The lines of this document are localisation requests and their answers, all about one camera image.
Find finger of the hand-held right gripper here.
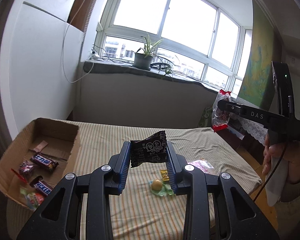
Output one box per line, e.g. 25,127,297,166
216,99,243,117

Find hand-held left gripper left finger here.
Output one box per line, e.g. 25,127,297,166
16,141,132,240

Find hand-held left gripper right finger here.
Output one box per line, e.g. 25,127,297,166
166,141,280,240

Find clear red-topped snack packet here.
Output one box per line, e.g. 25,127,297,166
211,90,232,133

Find yellow ball candy green wrapper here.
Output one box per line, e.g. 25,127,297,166
149,179,173,197

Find sliced bread packet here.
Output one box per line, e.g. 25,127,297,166
187,158,215,175

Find black snack packet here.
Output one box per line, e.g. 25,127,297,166
129,130,168,168

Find brown cardboard box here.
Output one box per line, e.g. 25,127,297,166
0,117,80,212

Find brown chocolate bar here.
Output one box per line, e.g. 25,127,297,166
30,152,59,172
29,177,53,197

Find colourful green candy packet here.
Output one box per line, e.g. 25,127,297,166
19,187,45,211

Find dark red snack packet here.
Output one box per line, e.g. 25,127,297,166
18,161,38,182

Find person's right hand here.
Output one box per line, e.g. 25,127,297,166
262,133,300,176

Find green printed bag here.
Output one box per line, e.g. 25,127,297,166
197,106,215,128

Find white lace cloth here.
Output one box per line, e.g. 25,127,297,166
236,115,268,145

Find white tissue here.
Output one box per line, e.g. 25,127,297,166
266,155,290,207

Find white framed window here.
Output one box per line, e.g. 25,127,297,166
95,0,253,95

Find potted spider plant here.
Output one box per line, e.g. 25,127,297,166
134,32,180,82

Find white cabinet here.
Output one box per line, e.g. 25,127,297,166
0,0,100,130

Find landscape wall poster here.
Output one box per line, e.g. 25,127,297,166
237,2,283,110

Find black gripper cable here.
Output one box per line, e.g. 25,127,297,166
252,141,289,202

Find black ring lamp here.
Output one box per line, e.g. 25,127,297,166
150,61,172,70

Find black cables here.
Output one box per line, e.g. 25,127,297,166
92,44,134,63

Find white cable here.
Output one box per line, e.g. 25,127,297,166
61,0,95,83

